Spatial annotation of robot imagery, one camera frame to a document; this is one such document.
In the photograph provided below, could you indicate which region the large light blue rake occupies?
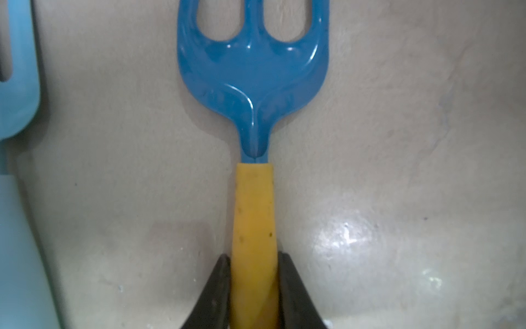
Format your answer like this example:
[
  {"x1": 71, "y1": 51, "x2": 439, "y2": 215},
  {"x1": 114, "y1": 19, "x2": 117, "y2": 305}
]
[{"x1": 1, "y1": 1, "x2": 60, "y2": 328}]

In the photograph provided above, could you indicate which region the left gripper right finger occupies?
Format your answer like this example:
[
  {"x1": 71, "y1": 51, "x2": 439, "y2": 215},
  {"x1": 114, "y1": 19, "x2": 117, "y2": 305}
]
[{"x1": 278, "y1": 252, "x2": 327, "y2": 329}]

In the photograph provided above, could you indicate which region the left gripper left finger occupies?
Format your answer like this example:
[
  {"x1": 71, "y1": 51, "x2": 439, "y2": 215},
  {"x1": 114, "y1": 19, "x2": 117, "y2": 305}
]
[{"x1": 181, "y1": 254, "x2": 231, "y2": 329}]

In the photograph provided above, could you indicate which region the blue tool yellow handle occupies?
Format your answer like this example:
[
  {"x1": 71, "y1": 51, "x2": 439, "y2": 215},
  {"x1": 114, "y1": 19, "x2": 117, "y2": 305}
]
[{"x1": 178, "y1": 1, "x2": 330, "y2": 328}]

